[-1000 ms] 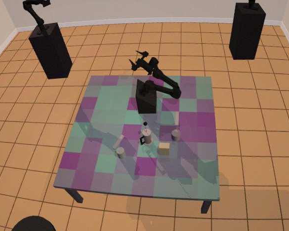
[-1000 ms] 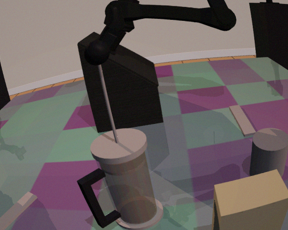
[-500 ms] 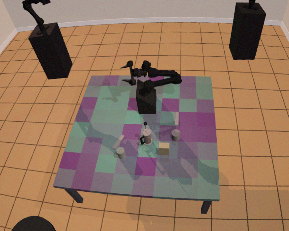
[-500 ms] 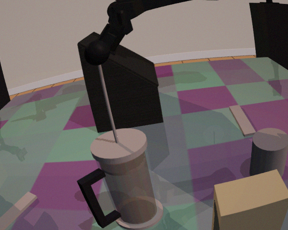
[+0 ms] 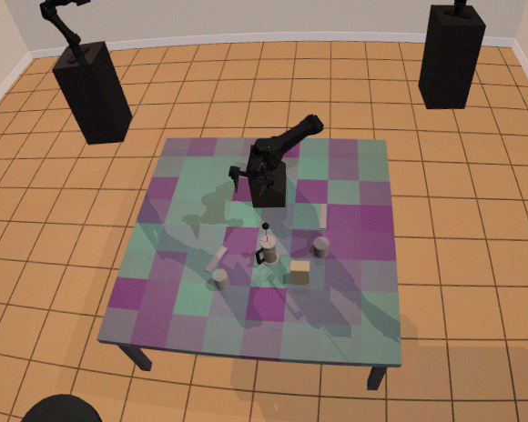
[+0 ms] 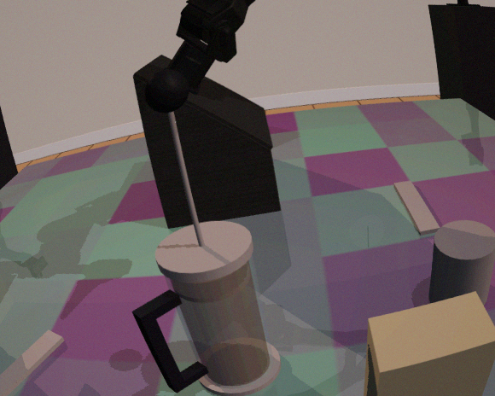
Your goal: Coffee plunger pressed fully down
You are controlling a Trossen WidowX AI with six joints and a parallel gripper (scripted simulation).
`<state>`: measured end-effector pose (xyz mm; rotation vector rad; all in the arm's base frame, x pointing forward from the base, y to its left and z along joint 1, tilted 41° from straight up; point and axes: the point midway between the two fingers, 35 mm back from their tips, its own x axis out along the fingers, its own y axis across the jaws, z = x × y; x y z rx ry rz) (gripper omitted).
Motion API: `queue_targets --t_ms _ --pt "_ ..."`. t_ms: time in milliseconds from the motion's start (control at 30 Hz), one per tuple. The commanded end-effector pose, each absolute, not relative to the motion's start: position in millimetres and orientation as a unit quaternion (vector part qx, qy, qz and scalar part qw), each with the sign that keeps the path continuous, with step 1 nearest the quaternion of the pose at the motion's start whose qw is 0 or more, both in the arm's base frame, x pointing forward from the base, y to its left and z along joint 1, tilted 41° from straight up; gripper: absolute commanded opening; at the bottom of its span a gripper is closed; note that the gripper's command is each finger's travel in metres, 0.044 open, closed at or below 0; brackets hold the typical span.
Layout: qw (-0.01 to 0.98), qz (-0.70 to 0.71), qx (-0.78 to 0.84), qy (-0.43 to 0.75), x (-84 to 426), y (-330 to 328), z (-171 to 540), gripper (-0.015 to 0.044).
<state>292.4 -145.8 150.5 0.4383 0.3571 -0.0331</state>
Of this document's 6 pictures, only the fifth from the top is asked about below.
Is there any french press coffee maker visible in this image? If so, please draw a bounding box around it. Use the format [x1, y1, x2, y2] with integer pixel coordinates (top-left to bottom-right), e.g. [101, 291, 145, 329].
[255, 223, 279, 266]

